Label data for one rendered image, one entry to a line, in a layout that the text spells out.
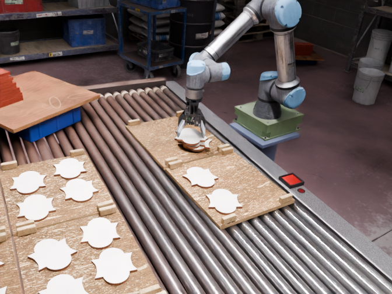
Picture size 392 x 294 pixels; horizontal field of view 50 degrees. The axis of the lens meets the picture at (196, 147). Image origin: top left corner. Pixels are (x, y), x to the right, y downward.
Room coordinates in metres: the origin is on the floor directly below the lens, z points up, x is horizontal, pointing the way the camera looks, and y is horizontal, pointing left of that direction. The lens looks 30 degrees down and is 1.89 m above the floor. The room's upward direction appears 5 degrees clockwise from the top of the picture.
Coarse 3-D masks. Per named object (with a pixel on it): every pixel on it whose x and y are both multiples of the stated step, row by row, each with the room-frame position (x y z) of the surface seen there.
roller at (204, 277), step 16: (112, 144) 1.66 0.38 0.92; (128, 160) 1.53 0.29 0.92; (128, 176) 1.45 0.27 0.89; (144, 192) 1.31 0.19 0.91; (160, 208) 1.22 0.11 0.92; (160, 224) 1.16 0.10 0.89; (176, 240) 1.06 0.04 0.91; (192, 256) 0.99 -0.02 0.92; (208, 272) 0.93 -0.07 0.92; (208, 288) 0.87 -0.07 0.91
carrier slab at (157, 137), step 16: (128, 128) 1.79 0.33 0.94; (144, 128) 1.80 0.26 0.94; (160, 128) 1.82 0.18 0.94; (176, 128) 1.83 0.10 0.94; (144, 144) 1.65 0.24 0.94; (160, 144) 1.66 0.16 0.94; (176, 144) 1.67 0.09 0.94; (224, 144) 1.71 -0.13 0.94; (160, 160) 1.52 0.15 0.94; (192, 160) 1.55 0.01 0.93
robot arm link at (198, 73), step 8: (192, 64) 1.62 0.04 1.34; (200, 64) 1.62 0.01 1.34; (192, 72) 1.61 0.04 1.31; (200, 72) 1.61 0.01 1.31; (208, 72) 1.64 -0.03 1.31; (192, 80) 1.61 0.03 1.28; (200, 80) 1.62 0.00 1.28; (208, 80) 1.64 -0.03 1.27; (192, 88) 1.61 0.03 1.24; (200, 88) 1.62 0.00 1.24
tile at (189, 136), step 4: (188, 128) 1.73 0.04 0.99; (192, 128) 1.74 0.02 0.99; (184, 132) 1.69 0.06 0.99; (188, 132) 1.69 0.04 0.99; (192, 132) 1.70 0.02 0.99; (196, 132) 1.70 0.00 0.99; (200, 132) 1.70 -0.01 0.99; (180, 136) 1.65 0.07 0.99; (184, 136) 1.65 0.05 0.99; (188, 136) 1.65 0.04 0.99; (192, 136) 1.66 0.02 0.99; (196, 136) 1.66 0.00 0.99; (200, 136) 1.66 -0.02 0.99; (180, 140) 1.63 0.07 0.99; (184, 140) 1.62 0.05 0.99; (188, 140) 1.62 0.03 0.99; (192, 140) 1.63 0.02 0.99; (196, 140) 1.63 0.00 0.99; (200, 140) 1.63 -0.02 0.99; (204, 140) 1.64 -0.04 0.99; (188, 144) 1.60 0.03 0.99; (192, 144) 1.60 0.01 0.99; (196, 144) 1.60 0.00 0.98
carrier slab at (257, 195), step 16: (208, 160) 1.55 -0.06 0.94; (224, 160) 1.56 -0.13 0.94; (240, 160) 1.58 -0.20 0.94; (176, 176) 1.41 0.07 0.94; (224, 176) 1.44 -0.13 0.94; (240, 176) 1.45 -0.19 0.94; (256, 176) 1.46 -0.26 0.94; (192, 192) 1.31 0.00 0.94; (208, 192) 1.32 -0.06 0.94; (240, 192) 1.34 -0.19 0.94; (256, 192) 1.34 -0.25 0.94; (272, 192) 1.35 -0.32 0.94; (256, 208) 1.24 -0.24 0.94; (272, 208) 1.26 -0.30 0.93
